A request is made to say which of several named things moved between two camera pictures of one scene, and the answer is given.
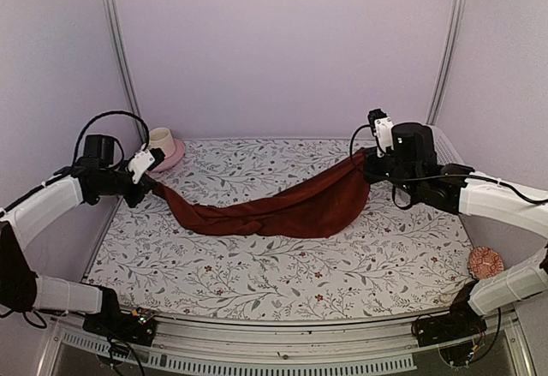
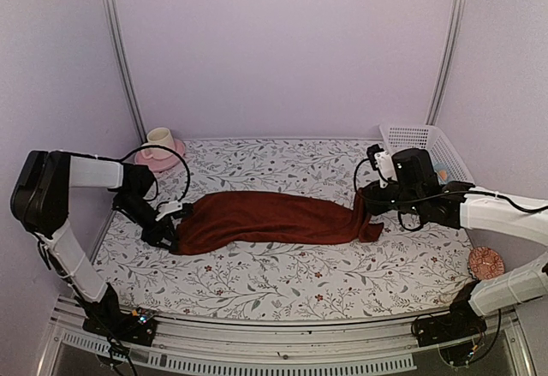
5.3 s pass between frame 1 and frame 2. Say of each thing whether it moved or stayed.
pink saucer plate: stayed
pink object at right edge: stayed
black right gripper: moved
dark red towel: moved
